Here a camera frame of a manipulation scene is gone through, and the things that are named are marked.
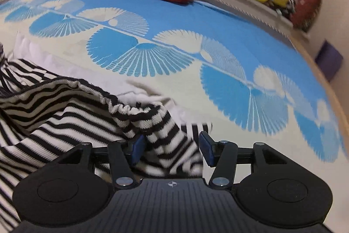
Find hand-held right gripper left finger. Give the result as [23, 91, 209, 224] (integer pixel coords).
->
[55, 134, 146, 190]

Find dark red plush cushion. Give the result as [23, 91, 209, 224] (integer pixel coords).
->
[290, 0, 323, 32]

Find purple box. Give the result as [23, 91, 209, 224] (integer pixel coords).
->
[314, 40, 344, 82]

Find white windowsill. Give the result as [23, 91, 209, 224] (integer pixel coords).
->
[196, 0, 311, 41]

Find striped and white hooded dress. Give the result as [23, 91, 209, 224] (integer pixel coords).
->
[0, 30, 214, 231]

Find striped plush toy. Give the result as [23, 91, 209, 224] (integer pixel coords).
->
[277, 0, 297, 19]

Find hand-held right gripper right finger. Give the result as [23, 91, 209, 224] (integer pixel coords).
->
[199, 131, 291, 190]

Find blue and white bed blanket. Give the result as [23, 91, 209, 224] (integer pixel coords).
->
[0, 0, 348, 165]

